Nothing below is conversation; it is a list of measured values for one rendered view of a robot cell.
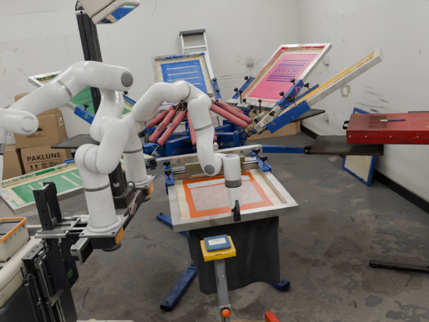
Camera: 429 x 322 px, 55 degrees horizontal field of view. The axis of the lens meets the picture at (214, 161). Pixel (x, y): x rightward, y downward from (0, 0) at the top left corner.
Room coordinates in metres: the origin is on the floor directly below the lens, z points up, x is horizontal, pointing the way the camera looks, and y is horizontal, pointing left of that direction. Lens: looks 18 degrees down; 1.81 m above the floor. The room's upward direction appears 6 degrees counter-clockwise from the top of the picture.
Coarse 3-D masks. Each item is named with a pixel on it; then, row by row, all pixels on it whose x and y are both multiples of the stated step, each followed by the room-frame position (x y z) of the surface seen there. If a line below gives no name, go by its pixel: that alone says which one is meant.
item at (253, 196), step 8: (216, 176) 2.28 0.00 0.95; (224, 184) 2.14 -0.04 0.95; (248, 184) 2.10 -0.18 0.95; (256, 184) 2.09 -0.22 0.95; (224, 192) 2.02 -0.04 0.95; (248, 192) 1.99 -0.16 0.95; (256, 192) 1.98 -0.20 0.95; (264, 192) 1.97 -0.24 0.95; (248, 200) 1.89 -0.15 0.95; (256, 200) 1.88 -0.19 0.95; (264, 200) 1.87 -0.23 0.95; (240, 208) 1.81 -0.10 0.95; (248, 208) 1.80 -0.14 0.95
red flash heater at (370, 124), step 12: (360, 120) 2.67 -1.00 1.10; (372, 120) 2.63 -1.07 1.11; (408, 120) 2.54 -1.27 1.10; (420, 120) 2.51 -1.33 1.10; (348, 132) 2.45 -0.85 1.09; (360, 132) 2.43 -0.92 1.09; (372, 132) 2.40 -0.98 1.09; (384, 132) 2.37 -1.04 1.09; (396, 132) 2.35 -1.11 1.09; (408, 132) 2.32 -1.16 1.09; (420, 132) 2.30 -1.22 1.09; (420, 144) 2.30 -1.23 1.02
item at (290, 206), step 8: (176, 168) 2.40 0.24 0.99; (264, 176) 2.15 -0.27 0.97; (272, 176) 2.09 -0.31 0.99; (272, 184) 2.00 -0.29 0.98; (280, 184) 1.97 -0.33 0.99; (280, 192) 1.87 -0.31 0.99; (176, 200) 1.90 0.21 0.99; (288, 200) 1.77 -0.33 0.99; (176, 208) 1.80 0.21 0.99; (256, 208) 1.71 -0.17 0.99; (264, 208) 1.71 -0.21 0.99; (272, 208) 1.70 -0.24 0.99; (280, 208) 1.69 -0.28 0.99; (288, 208) 1.70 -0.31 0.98; (296, 208) 1.70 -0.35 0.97; (176, 216) 1.72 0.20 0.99; (208, 216) 1.69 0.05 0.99; (216, 216) 1.68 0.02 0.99; (224, 216) 1.67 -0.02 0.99; (232, 216) 1.67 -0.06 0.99; (248, 216) 1.68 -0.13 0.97; (256, 216) 1.68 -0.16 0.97; (264, 216) 1.68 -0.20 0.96; (272, 216) 1.69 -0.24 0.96; (176, 224) 1.64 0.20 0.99; (184, 224) 1.64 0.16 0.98; (192, 224) 1.64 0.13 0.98; (200, 224) 1.65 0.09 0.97; (208, 224) 1.65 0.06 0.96; (216, 224) 1.66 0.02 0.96
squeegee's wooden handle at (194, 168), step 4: (240, 156) 2.30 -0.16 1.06; (244, 156) 2.29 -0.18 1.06; (240, 160) 2.28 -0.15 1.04; (244, 160) 2.28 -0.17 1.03; (184, 164) 2.25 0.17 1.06; (188, 164) 2.25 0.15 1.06; (192, 164) 2.25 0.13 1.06; (196, 164) 2.25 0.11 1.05; (240, 164) 2.28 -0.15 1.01; (188, 168) 2.24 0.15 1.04; (192, 168) 2.25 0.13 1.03; (196, 168) 2.25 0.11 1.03; (200, 168) 2.25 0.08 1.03; (192, 172) 2.24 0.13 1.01; (196, 172) 2.25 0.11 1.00; (200, 172) 2.25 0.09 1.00
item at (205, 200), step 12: (192, 180) 2.25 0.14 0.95; (204, 180) 2.23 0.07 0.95; (192, 192) 2.07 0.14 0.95; (204, 192) 2.05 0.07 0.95; (216, 192) 2.03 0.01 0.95; (192, 204) 1.91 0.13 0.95; (204, 204) 1.89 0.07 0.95; (216, 204) 1.88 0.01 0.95; (228, 204) 1.86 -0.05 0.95; (192, 216) 1.78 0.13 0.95; (204, 216) 1.76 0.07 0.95
